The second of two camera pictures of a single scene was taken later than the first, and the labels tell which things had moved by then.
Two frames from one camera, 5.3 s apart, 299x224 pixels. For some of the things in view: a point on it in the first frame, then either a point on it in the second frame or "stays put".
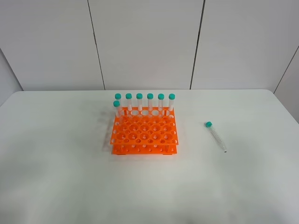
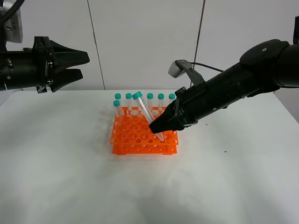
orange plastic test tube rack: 145,130 stays put
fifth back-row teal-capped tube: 160,98 stays put
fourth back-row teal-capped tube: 150,97 stays put
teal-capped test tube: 209,124 -> 138,96
